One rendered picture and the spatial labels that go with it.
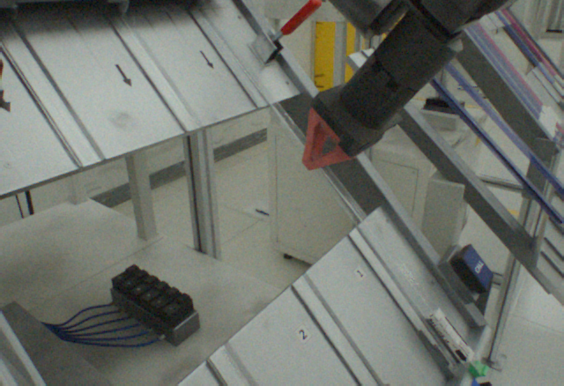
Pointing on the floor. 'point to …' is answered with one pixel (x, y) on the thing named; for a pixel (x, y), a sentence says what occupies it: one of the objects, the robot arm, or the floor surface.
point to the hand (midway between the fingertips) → (313, 159)
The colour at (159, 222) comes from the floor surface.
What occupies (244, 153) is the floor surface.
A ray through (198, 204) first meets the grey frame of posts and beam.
